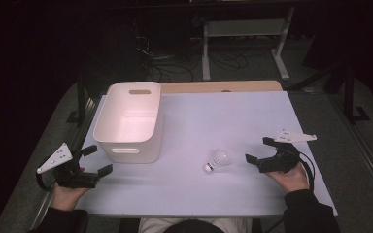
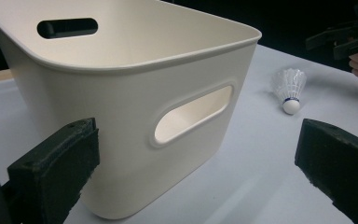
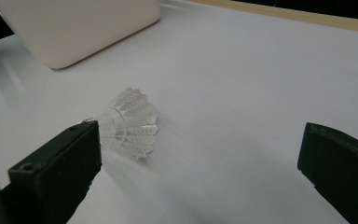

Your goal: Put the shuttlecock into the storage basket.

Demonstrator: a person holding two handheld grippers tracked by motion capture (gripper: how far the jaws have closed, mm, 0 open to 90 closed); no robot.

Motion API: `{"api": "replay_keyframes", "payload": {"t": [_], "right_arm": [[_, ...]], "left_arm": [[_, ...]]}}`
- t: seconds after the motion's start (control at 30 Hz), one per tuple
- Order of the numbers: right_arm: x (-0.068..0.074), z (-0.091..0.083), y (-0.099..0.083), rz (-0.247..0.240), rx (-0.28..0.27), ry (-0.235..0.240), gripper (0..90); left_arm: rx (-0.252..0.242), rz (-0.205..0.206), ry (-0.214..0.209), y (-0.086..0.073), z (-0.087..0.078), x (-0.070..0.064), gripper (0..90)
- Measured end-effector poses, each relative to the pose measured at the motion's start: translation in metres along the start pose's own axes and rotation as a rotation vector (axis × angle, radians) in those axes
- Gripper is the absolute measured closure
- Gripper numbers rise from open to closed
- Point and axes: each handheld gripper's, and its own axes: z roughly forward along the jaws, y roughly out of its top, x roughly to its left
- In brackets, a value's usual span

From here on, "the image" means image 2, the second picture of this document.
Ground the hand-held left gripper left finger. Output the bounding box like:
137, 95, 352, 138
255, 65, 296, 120
7, 117, 101, 224

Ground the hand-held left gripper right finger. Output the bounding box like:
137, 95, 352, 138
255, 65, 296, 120
294, 118, 358, 224

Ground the white feather shuttlecock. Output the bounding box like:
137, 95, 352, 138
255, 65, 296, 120
271, 67, 308, 116

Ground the cream plastic storage basket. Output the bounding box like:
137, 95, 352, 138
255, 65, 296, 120
0, 0, 263, 220

